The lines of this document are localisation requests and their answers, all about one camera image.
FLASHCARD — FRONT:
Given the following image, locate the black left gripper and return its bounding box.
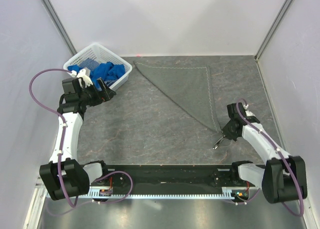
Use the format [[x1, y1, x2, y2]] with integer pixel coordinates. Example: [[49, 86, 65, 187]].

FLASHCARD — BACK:
[[78, 78, 116, 108]]

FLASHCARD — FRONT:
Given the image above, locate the silver fork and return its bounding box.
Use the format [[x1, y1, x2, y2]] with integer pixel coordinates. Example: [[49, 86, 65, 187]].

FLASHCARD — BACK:
[[212, 136, 225, 150]]

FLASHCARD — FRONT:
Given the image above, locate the grey green napkin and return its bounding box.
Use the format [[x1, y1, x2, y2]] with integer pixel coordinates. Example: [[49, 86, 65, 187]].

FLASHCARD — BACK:
[[134, 61, 221, 133]]

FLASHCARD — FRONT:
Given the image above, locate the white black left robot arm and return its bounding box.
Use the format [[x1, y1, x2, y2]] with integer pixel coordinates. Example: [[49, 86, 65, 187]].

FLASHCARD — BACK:
[[39, 77, 116, 201]]

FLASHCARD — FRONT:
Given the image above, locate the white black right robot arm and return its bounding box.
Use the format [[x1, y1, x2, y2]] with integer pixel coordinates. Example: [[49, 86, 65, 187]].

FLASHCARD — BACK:
[[222, 102, 308, 204]]

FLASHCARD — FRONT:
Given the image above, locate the blue towel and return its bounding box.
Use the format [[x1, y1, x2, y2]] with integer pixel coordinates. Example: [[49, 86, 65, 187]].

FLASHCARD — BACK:
[[67, 60, 126, 84]]

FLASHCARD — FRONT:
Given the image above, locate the white plastic basket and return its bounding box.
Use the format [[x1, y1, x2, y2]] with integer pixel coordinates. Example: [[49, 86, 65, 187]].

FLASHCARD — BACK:
[[63, 42, 133, 91]]

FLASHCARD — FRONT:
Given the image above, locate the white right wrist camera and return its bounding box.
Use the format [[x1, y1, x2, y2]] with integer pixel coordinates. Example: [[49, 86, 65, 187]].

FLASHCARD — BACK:
[[244, 104, 261, 124]]

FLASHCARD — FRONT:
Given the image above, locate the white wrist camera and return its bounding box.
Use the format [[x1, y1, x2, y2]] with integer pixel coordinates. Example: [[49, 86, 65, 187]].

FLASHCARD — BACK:
[[70, 67, 94, 89], [244, 104, 261, 124]]

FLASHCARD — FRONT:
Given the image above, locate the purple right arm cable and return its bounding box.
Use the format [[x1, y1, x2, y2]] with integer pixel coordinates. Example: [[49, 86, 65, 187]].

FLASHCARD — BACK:
[[231, 98, 305, 217]]

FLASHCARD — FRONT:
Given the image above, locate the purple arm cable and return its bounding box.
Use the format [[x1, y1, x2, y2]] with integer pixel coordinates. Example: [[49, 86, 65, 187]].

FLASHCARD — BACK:
[[28, 68, 134, 216], [231, 98, 305, 217]]

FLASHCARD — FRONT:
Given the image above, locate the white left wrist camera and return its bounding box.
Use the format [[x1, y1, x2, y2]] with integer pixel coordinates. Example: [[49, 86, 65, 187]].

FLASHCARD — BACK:
[[70, 67, 94, 89]]

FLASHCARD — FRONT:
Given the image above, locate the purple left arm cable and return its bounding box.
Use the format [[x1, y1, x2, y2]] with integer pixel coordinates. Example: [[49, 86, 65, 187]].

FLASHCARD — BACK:
[[28, 68, 134, 216]]

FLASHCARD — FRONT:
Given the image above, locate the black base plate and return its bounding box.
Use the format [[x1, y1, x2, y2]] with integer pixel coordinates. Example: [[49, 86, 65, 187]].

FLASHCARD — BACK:
[[102, 164, 247, 191]]

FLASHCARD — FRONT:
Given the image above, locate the grey slotted cable duct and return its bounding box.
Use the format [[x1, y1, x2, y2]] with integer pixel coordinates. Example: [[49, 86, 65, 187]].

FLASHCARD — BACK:
[[46, 186, 237, 200]]

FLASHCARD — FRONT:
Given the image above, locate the aluminium frame post left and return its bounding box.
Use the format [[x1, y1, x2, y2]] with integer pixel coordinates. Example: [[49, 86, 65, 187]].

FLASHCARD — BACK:
[[40, 0, 77, 56]]

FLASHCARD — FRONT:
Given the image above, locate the aluminium frame post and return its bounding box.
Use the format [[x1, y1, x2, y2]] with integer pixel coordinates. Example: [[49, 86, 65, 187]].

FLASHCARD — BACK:
[[40, 0, 77, 56], [254, 0, 294, 62]]

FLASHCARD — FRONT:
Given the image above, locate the aluminium frame post right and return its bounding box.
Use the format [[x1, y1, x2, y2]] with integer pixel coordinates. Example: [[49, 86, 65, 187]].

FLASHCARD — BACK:
[[254, 0, 294, 62]]

